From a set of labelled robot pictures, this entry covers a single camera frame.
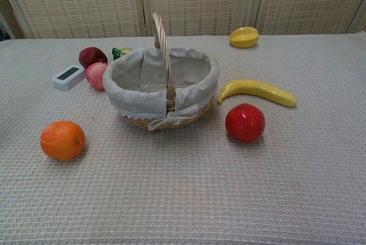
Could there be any yellow banana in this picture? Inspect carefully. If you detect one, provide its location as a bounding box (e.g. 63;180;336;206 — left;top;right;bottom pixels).
218;79;297;108

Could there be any lined wicker basket with handle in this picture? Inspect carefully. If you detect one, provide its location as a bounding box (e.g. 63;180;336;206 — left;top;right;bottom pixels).
102;11;220;132

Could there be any orange fruit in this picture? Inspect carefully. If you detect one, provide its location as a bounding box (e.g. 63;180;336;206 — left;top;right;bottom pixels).
40;121;86;162

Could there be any pink peach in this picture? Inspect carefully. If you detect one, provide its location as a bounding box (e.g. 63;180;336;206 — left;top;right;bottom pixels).
85;62;109;91

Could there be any white digital timer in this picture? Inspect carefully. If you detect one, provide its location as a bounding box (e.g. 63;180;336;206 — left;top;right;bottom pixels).
51;65;86;91

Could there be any green and yellow corn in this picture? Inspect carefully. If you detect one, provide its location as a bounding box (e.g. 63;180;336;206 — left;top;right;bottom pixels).
111;46;134;61

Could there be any dark red apple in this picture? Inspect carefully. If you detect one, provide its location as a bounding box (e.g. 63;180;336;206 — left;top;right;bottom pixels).
78;46;109;69

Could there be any beige waffle tablecloth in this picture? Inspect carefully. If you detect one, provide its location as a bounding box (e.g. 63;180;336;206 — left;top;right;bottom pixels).
0;32;366;245

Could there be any bright red pomegranate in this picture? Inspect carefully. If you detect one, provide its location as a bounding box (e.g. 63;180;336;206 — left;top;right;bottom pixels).
225;103;266;144

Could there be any yellow starfruit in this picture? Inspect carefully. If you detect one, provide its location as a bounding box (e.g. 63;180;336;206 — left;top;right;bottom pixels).
229;26;260;49

